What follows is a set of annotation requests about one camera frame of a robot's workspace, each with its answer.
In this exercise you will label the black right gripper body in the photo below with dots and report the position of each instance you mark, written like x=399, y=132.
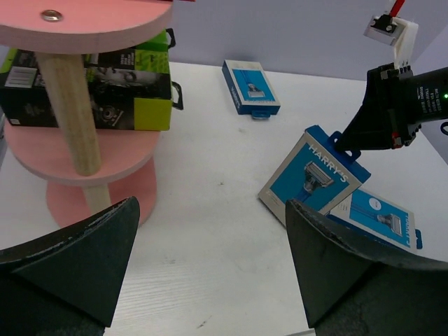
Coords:
x=391, y=124

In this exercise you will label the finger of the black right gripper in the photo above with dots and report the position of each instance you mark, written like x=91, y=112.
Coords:
x=369, y=130

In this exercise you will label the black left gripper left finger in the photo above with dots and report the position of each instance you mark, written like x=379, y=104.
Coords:
x=68, y=282

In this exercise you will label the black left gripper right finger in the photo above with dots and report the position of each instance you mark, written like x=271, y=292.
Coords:
x=353, y=285

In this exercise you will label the blue Harry's razor box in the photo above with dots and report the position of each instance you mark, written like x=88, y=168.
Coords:
x=314, y=173

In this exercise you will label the black green Gillette Labs box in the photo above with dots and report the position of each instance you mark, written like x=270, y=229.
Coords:
x=164, y=41

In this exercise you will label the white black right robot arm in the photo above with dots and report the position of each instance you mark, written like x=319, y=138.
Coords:
x=429, y=96

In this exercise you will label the pink three-tier wooden shelf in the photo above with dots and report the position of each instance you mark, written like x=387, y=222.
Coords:
x=86, y=168

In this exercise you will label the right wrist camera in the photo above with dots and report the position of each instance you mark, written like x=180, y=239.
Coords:
x=396, y=32

